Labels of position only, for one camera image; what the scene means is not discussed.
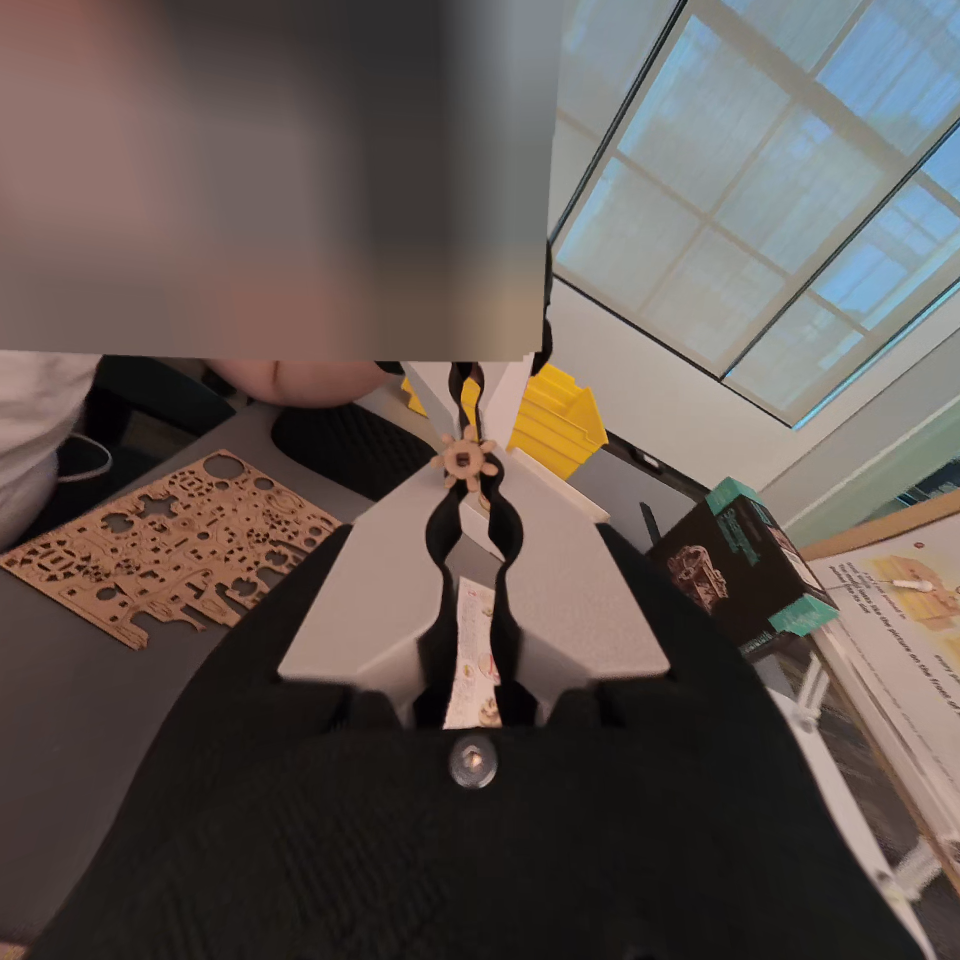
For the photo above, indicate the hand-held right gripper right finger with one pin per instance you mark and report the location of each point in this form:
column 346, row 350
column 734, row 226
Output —
column 585, row 600

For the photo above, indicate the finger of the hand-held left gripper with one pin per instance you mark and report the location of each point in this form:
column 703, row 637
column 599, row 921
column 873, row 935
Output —
column 506, row 397
column 427, row 390

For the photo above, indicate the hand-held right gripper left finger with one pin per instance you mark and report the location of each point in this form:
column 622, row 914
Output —
column 360, row 600

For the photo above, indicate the wooden gear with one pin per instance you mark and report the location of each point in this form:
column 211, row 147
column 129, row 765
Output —
column 450, row 450

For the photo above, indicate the person's left forearm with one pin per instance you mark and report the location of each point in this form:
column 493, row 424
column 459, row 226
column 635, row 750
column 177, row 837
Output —
column 300, row 382

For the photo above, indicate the laser-cut plywood parts sheet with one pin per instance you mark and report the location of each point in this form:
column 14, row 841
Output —
column 176, row 525

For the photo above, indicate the yellow plastic bin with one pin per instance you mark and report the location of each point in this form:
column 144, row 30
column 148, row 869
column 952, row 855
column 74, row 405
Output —
column 559, row 420

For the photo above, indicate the paper instruction sheet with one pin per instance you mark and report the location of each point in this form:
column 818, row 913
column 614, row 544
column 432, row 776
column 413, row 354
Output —
column 472, row 637

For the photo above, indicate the black kit box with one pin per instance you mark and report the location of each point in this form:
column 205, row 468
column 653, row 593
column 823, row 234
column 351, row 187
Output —
column 720, row 570

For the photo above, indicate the white poster stand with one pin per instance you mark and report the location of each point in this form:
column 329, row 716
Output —
column 814, row 694

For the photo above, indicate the large window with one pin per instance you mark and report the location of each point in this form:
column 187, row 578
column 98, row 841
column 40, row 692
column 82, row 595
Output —
column 750, row 150

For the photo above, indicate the laminated instruction poster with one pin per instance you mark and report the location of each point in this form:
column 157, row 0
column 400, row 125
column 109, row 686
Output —
column 900, row 645

